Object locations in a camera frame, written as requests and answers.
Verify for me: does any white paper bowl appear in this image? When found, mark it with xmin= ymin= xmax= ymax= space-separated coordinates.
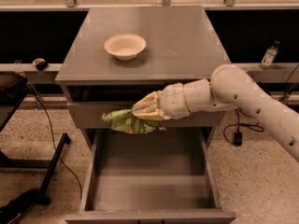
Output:
xmin=104 ymin=34 xmax=147 ymax=61

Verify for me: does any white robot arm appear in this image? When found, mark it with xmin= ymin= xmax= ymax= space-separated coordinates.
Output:
xmin=132 ymin=64 xmax=299 ymax=161

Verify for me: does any black cable on left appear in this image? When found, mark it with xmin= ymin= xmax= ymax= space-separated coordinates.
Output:
xmin=27 ymin=81 xmax=84 ymax=201

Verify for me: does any black power cable with adapter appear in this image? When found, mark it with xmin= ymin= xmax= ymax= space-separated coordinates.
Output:
xmin=222 ymin=107 xmax=265 ymax=147

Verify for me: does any black wheeled stand leg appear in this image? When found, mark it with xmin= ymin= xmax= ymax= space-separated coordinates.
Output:
xmin=279 ymin=82 xmax=299 ymax=104

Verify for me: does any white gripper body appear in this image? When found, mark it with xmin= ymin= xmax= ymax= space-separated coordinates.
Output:
xmin=158 ymin=83 xmax=190 ymax=119

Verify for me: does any closed grey top drawer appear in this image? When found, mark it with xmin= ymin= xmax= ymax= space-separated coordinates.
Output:
xmin=67 ymin=102 xmax=225 ymax=129

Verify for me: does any black stand on left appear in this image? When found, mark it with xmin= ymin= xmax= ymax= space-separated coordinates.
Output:
xmin=0 ymin=72 xmax=72 ymax=224

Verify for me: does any green jalapeno chip bag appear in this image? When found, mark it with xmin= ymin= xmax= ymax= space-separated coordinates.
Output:
xmin=102 ymin=109 xmax=165 ymax=134

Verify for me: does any grey drawer cabinet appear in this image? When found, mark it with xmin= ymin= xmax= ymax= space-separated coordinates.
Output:
xmin=56 ymin=6 xmax=230 ymax=145

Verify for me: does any black tape measure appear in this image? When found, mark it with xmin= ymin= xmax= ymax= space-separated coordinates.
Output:
xmin=32 ymin=58 xmax=49 ymax=71

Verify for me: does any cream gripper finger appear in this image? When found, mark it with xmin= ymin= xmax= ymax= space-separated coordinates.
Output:
xmin=132 ymin=91 xmax=159 ymax=112
xmin=133 ymin=110 xmax=164 ymax=121

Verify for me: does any clear bottle with label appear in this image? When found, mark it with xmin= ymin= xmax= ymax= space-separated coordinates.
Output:
xmin=260 ymin=41 xmax=280 ymax=70

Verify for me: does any open grey middle drawer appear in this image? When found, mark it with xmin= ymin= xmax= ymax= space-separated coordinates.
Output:
xmin=65 ymin=128 xmax=236 ymax=224

